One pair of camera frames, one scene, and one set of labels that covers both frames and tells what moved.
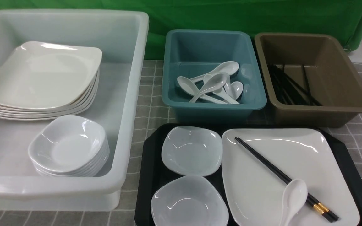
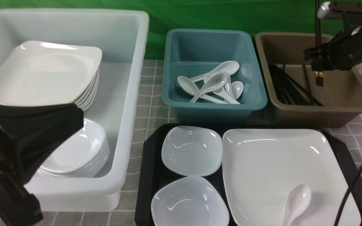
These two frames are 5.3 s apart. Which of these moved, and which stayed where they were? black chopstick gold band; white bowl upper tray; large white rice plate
Moved: black chopstick gold band
Stayed: large white rice plate; white bowl upper tray
